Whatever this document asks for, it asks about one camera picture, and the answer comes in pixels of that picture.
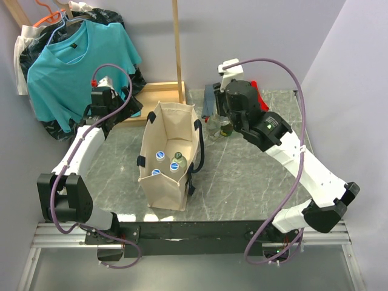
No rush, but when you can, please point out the aluminium rail frame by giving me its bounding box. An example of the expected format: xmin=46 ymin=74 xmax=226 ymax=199
xmin=16 ymin=221 xmax=367 ymax=290

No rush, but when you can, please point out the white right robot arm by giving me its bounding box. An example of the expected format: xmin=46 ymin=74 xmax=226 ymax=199
xmin=213 ymin=79 xmax=360 ymax=241

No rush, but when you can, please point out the green glass bottle yellow label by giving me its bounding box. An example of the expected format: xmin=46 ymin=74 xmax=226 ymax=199
xmin=220 ymin=123 xmax=233 ymax=136

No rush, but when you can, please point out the beige canvas tote bag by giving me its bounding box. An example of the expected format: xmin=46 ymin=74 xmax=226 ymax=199
xmin=137 ymin=102 xmax=205 ymax=211

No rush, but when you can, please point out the turquoise t-shirt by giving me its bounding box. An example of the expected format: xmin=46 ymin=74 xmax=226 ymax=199
xmin=27 ymin=21 xmax=141 ymax=133

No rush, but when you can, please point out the dark patterned shirt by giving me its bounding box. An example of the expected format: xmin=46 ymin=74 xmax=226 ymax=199
xmin=38 ymin=8 xmax=146 ymax=141

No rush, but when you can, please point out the wooden clothes hanger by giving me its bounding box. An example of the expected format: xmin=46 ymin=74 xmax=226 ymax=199
xmin=52 ymin=0 xmax=89 ymax=26

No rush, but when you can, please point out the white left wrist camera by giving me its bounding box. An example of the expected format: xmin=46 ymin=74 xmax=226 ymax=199
xmin=91 ymin=76 xmax=113 ymax=89

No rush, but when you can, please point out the grey folded garment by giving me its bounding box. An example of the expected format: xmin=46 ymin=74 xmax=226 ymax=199
xmin=201 ymin=85 xmax=215 ymax=119

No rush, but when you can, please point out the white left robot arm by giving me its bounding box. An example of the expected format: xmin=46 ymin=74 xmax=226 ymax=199
xmin=37 ymin=85 xmax=142 ymax=244

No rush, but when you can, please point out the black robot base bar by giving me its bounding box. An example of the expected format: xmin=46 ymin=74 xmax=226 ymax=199
xmin=85 ymin=220 xmax=299 ymax=258

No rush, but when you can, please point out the clear bottle green cap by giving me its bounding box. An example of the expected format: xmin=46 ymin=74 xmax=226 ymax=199
xmin=215 ymin=115 xmax=230 ymax=127
xmin=206 ymin=116 xmax=222 ymax=141
xmin=172 ymin=152 xmax=188 ymax=171

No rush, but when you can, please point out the orange clothes hanger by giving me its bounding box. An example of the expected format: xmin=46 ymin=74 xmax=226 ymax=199
xmin=33 ymin=0 xmax=65 ymax=27

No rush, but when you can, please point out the wooden rack left post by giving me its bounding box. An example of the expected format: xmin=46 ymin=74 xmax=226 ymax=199
xmin=3 ymin=0 xmax=31 ymax=27

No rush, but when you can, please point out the light blue wire hanger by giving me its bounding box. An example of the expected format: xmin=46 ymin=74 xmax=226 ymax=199
xmin=45 ymin=12 xmax=69 ymax=48

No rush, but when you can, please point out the red folded garment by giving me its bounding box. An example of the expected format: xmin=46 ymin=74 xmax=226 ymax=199
xmin=250 ymin=81 xmax=269 ymax=112

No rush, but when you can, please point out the wooden rack base tray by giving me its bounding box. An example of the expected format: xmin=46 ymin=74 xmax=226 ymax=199
xmin=116 ymin=81 xmax=186 ymax=128

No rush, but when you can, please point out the wooden rack post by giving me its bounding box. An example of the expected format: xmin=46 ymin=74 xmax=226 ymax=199
xmin=172 ymin=0 xmax=186 ymax=103
xmin=3 ymin=0 xmax=31 ymax=27

